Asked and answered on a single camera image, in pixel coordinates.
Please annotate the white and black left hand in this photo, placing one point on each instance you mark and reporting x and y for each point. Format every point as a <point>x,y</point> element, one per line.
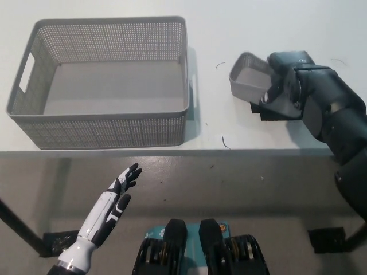
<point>107,209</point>

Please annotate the black and white right hand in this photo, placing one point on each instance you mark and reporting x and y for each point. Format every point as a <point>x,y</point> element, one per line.
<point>286,83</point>

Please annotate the small grey perforated basket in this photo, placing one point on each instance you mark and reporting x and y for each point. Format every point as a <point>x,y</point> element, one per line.
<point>243,86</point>

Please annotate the black tape patch on table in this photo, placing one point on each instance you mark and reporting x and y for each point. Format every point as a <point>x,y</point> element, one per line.
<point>266,116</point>

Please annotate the large grey perforated basket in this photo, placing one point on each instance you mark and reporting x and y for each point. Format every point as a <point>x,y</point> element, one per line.
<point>100,131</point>

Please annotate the black table leg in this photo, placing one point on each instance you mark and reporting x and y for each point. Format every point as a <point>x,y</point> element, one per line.
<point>357,235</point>
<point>17,222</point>

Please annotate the black and teal robot torso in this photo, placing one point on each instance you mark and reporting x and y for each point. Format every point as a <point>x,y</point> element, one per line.
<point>209,243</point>

